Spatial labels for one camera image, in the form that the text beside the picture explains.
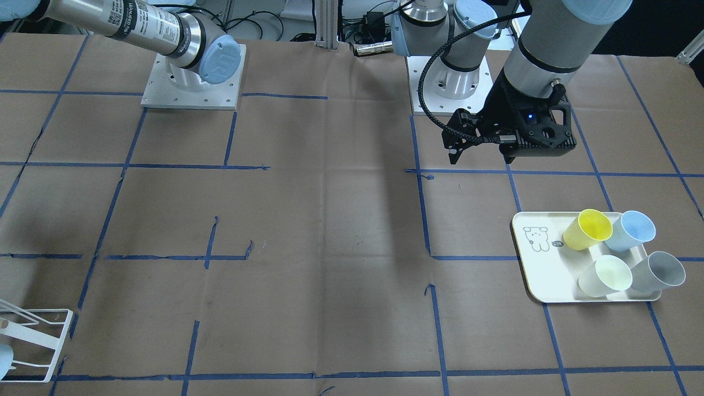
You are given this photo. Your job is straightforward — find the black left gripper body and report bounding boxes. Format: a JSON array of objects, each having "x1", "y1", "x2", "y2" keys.
[{"x1": 444, "y1": 73, "x2": 567, "y2": 160}]

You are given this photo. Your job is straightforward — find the light blue plastic cup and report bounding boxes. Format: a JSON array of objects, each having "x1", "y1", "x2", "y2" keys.
[{"x1": 0, "y1": 343, "x2": 14, "y2": 380}]

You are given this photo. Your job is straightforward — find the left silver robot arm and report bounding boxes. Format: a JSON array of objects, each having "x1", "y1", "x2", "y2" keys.
[{"x1": 390, "y1": 1, "x2": 631, "y2": 164}]

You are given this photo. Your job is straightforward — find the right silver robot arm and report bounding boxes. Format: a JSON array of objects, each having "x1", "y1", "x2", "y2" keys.
[{"x1": 1, "y1": 1, "x2": 243, "y2": 85}]

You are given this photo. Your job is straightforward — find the yellow plastic cup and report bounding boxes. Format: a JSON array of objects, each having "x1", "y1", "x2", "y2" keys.
[{"x1": 563, "y1": 208, "x2": 613, "y2": 251}]

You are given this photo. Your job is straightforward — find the cream white plastic cup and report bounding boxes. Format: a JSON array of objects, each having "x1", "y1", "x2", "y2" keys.
[{"x1": 577, "y1": 254, "x2": 633, "y2": 298}]

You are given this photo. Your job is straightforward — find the grey plastic cup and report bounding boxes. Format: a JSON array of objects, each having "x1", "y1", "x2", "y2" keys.
[{"x1": 631, "y1": 251, "x2": 686, "y2": 293}]

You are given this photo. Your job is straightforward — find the cream bunny print tray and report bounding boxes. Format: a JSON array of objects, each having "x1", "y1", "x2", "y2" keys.
[{"x1": 511, "y1": 211, "x2": 662, "y2": 303}]

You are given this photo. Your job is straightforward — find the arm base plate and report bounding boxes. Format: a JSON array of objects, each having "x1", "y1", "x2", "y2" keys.
[
  {"x1": 406, "y1": 56, "x2": 493, "y2": 116},
  {"x1": 141, "y1": 43, "x2": 247, "y2": 110}
]

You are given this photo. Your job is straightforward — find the aluminium frame post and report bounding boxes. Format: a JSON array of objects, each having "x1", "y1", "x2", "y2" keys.
[{"x1": 312, "y1": 1, "x2": 341, "y2": 52}]

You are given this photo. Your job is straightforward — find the white wire cup rack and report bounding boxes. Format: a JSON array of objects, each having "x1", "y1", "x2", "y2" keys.
[{"x1": 2, "y1": 299, "x2": 74, "y2": 383}]

